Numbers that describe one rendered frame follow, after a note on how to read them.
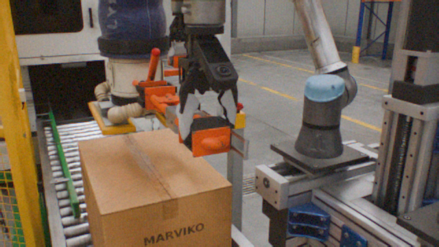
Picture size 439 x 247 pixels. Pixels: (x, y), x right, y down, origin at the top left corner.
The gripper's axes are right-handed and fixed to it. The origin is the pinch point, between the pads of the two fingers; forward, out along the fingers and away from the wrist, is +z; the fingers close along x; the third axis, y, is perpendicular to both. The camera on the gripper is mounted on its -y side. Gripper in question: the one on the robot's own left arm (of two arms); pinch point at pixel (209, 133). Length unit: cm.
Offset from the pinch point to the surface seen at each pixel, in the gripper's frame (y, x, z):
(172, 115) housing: 11.9, 3.6, -0.7
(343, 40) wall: 829, -790, 88
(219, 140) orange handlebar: -5.2, 0.1, -0.3
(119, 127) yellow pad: 44.2, 10.3, 11.3
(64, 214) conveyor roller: 107, 30, 72
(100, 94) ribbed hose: 72, 12, 8
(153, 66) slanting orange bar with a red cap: 36.2, 1.1, -7.4
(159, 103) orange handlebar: 22.9, 3.4, -0.5
